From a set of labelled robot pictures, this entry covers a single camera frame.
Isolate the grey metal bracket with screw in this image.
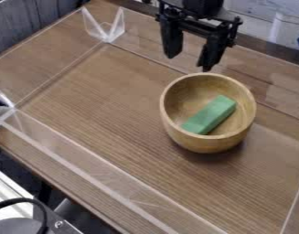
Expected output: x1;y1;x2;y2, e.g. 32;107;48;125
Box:
47;203;83;234

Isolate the black cable loop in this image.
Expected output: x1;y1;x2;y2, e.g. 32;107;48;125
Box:
0;197;49;234

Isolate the clear acrylic corner bracket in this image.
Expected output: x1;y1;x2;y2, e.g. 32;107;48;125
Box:
80;7;126;43

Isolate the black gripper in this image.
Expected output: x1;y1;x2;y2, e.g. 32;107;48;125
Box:
156;0;243;72

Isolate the clear acrylic barrier wall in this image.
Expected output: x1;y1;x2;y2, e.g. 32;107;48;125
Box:
0;81;299;234

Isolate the green rectangular block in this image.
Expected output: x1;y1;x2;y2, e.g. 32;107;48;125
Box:
180;95;236;135

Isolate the brown wooden bowl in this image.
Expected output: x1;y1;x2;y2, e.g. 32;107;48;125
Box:
159;73;256;154

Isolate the white container in background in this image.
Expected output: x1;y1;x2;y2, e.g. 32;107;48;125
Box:
269;12;299;50

